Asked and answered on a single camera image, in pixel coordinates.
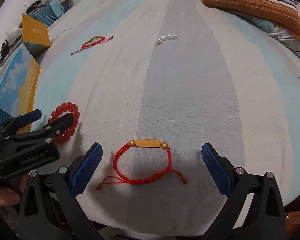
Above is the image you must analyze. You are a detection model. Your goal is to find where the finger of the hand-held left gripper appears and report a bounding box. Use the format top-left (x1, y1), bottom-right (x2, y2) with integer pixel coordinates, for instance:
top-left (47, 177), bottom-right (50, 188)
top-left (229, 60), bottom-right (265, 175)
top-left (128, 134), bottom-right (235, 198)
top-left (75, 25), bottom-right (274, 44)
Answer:
top-left (7, 112), bottom-right (75, 141)
top-left (0, 109), bottom-right (42, 136)

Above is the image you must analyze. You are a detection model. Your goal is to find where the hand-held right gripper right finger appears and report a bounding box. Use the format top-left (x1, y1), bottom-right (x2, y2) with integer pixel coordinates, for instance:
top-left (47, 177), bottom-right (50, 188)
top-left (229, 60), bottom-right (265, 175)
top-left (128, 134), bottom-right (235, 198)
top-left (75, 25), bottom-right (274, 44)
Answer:
top-left (201, 142), bottom-right (287, 240)

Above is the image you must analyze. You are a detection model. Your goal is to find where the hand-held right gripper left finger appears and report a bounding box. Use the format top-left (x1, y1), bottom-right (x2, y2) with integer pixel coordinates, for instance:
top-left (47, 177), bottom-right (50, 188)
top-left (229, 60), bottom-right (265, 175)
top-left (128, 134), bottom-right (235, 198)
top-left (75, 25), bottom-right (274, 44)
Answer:
top-left (19, 142), bottom-right (103, 240)

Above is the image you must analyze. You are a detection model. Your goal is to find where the red bead bracelet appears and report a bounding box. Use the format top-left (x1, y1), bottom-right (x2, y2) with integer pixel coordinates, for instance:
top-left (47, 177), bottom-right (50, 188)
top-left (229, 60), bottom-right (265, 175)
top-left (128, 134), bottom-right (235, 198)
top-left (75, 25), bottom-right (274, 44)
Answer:
top-left (48, 102), bottom-right (80, 144)

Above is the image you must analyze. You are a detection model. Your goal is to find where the blue yellow cardboard box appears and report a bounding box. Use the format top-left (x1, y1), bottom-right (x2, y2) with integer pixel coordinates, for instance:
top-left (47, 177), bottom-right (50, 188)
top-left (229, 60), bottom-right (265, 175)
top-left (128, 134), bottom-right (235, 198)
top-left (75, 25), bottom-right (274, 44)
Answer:
top-left (0, 14), bottom-right (52, 133)

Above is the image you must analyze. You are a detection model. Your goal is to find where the red cord bracelet gold bar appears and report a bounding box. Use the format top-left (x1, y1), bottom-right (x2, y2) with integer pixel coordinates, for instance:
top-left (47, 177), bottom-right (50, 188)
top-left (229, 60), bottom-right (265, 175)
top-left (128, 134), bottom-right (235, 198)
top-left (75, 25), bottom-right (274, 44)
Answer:
top-left (95, 139), bottom-right (189, 191)

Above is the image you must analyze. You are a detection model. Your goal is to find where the person's left hand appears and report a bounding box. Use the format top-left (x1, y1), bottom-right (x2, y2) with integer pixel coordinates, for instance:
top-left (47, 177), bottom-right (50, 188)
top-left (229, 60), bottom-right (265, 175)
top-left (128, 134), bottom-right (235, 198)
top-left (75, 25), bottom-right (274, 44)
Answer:
top-left (0, 174), bottom-right (28, 208)

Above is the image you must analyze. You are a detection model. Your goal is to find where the striped bedsheet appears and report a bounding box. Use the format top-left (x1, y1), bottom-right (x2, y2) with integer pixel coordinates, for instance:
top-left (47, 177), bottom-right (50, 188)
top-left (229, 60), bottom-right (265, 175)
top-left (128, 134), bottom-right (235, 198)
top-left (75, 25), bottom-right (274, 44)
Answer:
top-left (0, 0), bottom-right (300, 230)

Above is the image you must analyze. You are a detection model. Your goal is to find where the teal suitcase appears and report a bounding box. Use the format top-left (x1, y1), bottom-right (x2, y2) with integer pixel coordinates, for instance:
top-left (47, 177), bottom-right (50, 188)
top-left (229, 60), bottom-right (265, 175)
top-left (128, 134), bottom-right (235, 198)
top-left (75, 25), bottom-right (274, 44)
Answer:
top-left (30, 0), bottom-right (73, 27)

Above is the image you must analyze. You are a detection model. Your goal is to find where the black bag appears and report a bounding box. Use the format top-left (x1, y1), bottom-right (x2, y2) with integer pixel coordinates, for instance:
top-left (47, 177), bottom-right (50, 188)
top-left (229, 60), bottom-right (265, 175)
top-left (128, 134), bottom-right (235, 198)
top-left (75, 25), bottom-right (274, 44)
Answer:
top-left (26, 0), bottom-right (50, 14)

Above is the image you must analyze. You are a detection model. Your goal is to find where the floral light pillow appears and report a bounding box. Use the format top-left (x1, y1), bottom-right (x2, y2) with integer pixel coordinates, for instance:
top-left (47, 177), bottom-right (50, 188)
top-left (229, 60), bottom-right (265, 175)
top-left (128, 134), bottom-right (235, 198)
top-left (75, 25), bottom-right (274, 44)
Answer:
top-left (240, 4), bottom-right (300, 60)

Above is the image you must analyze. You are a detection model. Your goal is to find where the red cord bracelet gold tube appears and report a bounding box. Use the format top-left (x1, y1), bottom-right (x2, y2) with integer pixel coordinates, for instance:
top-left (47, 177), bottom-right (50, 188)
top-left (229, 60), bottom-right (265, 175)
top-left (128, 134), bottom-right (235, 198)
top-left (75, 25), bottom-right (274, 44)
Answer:
top-left (69, 36), bottom-right (114, 56)

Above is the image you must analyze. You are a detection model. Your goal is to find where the white pearl bracelet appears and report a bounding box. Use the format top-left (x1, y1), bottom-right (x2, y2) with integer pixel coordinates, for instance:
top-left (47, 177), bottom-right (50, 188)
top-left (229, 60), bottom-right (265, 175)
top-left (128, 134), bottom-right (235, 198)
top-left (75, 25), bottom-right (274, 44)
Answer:
top-left (155, 33), bottom-right (179, 47)

